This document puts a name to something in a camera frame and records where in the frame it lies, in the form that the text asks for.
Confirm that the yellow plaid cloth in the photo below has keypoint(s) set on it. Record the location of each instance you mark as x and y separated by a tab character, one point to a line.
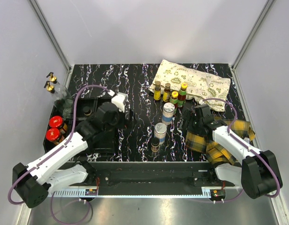
214	152

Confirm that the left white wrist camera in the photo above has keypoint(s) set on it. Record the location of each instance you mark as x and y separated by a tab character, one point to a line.
120	100

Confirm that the sago jar silver lid far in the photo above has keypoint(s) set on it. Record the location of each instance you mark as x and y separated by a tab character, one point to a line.
168	113

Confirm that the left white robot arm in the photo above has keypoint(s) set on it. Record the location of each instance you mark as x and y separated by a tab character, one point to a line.
35	181

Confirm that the small dark spice jar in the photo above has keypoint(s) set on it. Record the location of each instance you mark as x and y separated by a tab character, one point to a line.
155	144
87	111

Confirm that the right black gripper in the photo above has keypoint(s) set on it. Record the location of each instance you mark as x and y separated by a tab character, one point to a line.
186	116

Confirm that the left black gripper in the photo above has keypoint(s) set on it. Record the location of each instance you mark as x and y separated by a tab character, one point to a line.
125	123

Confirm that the red lid chili jar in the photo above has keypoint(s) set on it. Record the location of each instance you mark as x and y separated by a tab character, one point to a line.
54	135
58	123

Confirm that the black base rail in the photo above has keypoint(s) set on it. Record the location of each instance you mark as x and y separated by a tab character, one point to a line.
155	179

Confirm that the tall green label sauce bottle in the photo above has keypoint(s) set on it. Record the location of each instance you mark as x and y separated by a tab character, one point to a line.
182	95

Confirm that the short green label sauce bottle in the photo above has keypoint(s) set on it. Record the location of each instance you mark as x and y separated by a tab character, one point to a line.
174	96

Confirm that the clear pump bottle gold top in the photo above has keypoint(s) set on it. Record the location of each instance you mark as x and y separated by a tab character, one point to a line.
59	88

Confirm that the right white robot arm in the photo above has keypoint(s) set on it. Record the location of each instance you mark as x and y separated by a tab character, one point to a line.
226	144

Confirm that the black compartment organizer tray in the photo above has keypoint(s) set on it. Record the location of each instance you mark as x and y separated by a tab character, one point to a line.
107	146

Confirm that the cream printed cloth bag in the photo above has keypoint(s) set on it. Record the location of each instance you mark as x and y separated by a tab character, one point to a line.
201	85

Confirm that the sago jar silver lid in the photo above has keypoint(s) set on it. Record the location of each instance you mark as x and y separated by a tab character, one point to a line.
160	131
168	113

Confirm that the sago jar silver lid near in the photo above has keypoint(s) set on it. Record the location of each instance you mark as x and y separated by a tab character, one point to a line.
160	131

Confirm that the yellow label bottle brown cap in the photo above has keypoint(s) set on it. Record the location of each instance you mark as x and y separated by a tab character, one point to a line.
157	91

